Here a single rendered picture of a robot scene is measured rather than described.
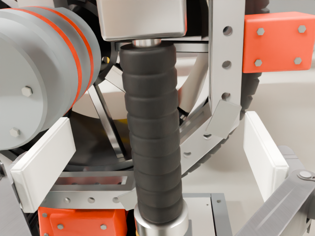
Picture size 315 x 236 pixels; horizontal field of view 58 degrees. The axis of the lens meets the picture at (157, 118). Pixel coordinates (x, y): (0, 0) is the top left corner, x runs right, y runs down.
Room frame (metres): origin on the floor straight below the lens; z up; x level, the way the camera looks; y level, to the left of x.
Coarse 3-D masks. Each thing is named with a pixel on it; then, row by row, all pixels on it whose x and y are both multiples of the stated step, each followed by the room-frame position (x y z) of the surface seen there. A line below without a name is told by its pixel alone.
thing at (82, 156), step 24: (0, 0) 0.52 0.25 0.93; (72, 0) 0.51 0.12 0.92; (96, 24) 0.54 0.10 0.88; (192, 48) 0.48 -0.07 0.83; (120, 72) 0.50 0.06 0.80; (192, 72) 0.66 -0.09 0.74; (96, 96) 0.50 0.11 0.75; (192, 96) 0.52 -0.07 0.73; (72, 120) 0.68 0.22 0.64; (96, 120) 0.71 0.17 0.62; (120, 120) 0.70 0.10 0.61; (24, 144) 0.52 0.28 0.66; (96, 144) 0.58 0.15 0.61; (120, 144) 0.51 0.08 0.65; (72, 168) 0.49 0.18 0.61; (96, 168) 0.49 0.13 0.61; (120, 168) 0.48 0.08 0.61
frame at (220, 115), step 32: (224, 0) 0.38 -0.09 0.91; (224, 32) 0.42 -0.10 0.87; (224, 64) 0.42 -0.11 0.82; (224, 96) 0.39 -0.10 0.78; (192, 128) 0.40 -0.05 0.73; (224, 128) 0.37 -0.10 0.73; (0, 160) 0.46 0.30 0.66; (192, 160) 0.38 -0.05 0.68; (64, 192) 0.41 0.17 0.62; (96, 192) 0.40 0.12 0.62; (128, 192) 0.39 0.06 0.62
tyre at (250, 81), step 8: (248, 0) 0.45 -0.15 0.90; (256, 0) 0.45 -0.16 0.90; (264, 0) 0.45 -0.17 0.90; (248, 8) 0.45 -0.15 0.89; (256, 8) 0.45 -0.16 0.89; (264, 8) 0.46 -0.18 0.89; (248, 80) 0.45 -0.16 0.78; (256, 80) 0.46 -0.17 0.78; (248, 88) 0.45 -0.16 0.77; (256, 88) 0.46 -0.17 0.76; (240, 96) 0.45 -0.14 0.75; (248, 96) 0.46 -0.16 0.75; (240, 104) 0.45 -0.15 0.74; (248, 104) 0.46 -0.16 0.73; (240, 112) 0.46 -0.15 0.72; (208, 152) 0.46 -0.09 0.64; (200, 160) 0.46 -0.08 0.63; (128, 168) 0.48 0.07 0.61; (192, 168) 0.46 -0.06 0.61; (184, 176) 0.47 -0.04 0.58
